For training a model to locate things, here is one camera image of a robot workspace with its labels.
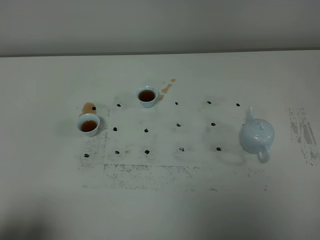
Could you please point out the light blue teacup, front left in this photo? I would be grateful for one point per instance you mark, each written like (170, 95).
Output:
(88, 124)

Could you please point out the light blue teacup, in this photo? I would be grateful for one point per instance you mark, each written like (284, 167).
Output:
(88, 124)
(147, 96)

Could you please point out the light blue porcelain teapot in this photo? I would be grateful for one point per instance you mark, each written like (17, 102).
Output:
(256, 136)

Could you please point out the light blue teacup, back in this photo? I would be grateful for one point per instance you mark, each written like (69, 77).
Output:
(147, 96)

